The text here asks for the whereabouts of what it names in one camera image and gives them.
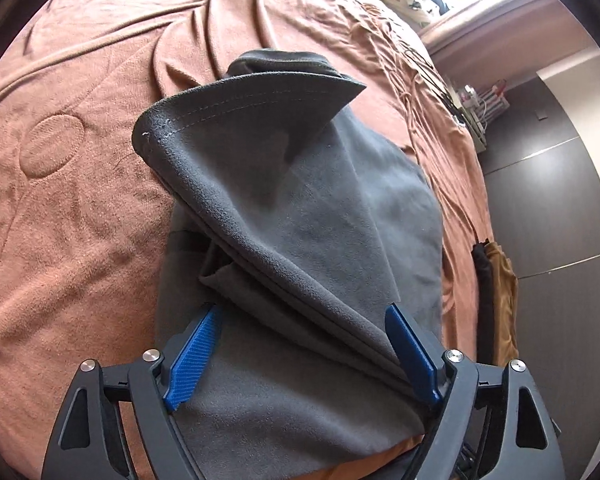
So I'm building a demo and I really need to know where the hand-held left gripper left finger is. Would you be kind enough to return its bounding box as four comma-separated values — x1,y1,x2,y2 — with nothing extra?
40,304,224,480

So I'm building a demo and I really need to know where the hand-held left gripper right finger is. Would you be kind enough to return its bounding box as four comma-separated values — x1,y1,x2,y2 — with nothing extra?
384,303,566,480

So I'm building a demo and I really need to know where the grey t-shirt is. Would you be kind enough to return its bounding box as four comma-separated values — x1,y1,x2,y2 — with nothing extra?
132,50,443,466

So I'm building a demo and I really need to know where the tan folded garment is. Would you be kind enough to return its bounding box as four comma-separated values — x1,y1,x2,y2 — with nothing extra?
485,242,520,363

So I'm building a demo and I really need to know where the brown blanket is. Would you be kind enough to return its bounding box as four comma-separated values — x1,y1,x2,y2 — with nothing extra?
0,0,493,480

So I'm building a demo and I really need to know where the grey wardrobe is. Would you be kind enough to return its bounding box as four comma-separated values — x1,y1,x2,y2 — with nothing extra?
480,52,600,461

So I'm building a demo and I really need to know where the white nightstand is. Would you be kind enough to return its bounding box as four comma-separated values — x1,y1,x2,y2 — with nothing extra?
450,85,491,152

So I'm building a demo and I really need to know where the striped paper bag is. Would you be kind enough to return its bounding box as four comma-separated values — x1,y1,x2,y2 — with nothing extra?
480,80,511,122

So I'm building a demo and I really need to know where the pink curtain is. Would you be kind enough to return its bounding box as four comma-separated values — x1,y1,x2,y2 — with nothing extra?
422,0,566,57

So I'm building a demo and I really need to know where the black cable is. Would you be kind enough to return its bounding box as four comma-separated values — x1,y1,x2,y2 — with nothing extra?
405,45,463,123

